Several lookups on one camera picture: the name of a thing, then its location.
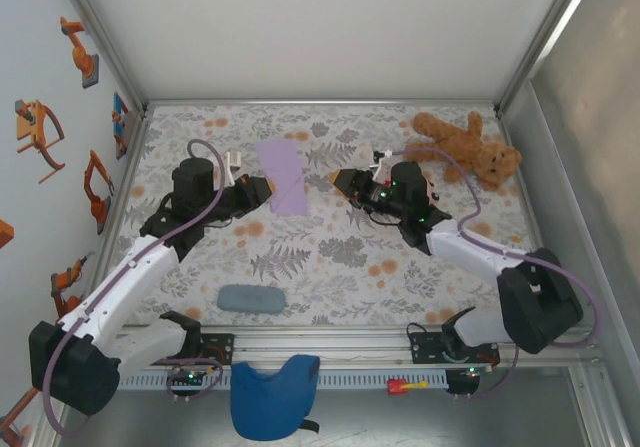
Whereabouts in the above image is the purple paper sheet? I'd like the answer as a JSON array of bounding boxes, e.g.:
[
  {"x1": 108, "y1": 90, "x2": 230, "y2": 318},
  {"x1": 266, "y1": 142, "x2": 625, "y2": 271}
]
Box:
[{"x1": 255, "y1": 138, "x2": 312, "y2": 217}]

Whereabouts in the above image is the brown teddy bear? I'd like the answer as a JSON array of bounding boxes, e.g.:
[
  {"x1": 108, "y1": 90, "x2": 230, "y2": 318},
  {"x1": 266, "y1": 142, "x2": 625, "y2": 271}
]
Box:
[{"x1": 402, "y1": 111, "x2": 523, "y2": 192}]

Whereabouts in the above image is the floral print tablecloth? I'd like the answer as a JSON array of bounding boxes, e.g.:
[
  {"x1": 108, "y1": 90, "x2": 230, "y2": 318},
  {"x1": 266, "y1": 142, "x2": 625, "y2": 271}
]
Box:
[{"x1": 94, "y1": 104, "x2": 556, "y2": 327}]

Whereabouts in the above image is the grey blue fabric pouch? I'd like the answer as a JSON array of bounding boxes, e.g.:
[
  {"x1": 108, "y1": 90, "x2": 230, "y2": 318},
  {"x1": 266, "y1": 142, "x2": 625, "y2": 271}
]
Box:
[{"x1": 216, "y1": 284, "x2": 287, "y2": 314}]

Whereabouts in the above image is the red yellow small tool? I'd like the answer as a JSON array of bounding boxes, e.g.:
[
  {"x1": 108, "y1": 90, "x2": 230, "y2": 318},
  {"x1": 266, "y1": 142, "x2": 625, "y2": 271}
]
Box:
[{"x1": 387, "y1": 377, "x2": 430, "y2": 396}]

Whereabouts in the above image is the blue fabric cap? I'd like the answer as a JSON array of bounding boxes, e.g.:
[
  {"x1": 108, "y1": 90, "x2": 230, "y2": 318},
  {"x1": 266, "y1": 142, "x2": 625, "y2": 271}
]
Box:
[{"x1": 229, "y1": 354, "x2": 321, "y2": 442}]

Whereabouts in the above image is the aluminium table side rail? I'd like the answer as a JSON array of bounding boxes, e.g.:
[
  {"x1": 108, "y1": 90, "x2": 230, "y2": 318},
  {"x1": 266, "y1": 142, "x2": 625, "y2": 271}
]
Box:
[
  {"x1": 494, "y1": 106, "x2": 569, "y2": 328},
  {"x1": 74, "y1": 111, "x2": 154, "y2": 331}
]

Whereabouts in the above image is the thin aluminium frame rail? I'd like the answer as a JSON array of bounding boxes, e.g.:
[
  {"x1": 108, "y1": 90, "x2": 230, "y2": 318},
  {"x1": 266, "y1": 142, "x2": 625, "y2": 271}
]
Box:
[{"x1": 144, "y1": 98, "x2": 501, "y2": 108}]

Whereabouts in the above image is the blue orange grey wall sticker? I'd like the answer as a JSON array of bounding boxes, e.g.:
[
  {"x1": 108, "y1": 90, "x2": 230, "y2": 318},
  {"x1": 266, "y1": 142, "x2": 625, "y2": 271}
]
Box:
[{"x1": 110, "y1": 91, "x2": 130, "y2": 161}]

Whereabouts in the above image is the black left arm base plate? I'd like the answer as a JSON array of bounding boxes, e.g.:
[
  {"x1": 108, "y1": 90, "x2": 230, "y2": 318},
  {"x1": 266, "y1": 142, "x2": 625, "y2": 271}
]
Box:
[{"x1": 164, "y1": 332, "x2": 236, "y2": 367}]

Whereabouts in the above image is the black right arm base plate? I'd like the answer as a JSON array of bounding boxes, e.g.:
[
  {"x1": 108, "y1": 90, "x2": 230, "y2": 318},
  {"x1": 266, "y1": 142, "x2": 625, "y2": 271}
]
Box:
[{"x1": 408, "y1": 331, "x2": 500, "y2": 367}]

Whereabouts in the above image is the wide aluminium table rail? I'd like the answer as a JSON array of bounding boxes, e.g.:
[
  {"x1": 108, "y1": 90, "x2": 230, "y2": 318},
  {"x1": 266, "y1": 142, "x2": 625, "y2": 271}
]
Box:
[{"x1": 47, "y1": 324, "x2": 601, "y2": 371}]

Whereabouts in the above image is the orange gripper wall sticker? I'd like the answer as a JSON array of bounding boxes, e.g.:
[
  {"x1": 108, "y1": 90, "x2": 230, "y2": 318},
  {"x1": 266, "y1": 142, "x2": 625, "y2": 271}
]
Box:
[{"x1": 13, "y1": 99, "x2": 67, "y2": 184}]

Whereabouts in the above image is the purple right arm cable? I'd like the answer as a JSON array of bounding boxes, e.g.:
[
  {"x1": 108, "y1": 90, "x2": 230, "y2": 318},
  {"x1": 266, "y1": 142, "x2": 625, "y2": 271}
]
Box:
[{"x1": 394, "y1": 147, "x2": 601, "y2": 401}]

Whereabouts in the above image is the aluminium frame post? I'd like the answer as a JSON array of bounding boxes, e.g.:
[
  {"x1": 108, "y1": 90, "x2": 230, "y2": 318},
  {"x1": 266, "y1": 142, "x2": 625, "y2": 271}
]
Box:
[
  {"x1": 52, "y1": 0, "x2": 151, "y2": 118},
  {"x1": 492, "y1": 0, "x2": 609, "y2": 118}
]

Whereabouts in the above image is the white slotted cable duct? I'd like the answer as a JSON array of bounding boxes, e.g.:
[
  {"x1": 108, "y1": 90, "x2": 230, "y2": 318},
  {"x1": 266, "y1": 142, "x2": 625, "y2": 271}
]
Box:
[{"x1": 117, "y1": 370, "x2": 449, "y2": 391}]

